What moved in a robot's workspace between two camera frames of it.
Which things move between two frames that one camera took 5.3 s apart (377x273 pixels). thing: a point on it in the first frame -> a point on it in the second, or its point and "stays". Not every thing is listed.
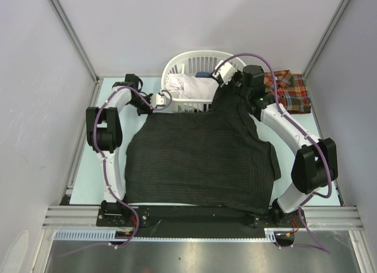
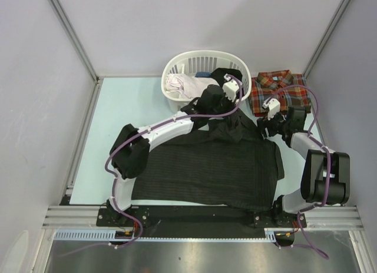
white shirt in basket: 191,87 stays
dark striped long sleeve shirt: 217,160 stays
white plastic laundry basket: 190,63 stays
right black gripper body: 237,84 -> 277,125
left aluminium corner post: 68,25 stays
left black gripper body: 142,107 -> 224,105
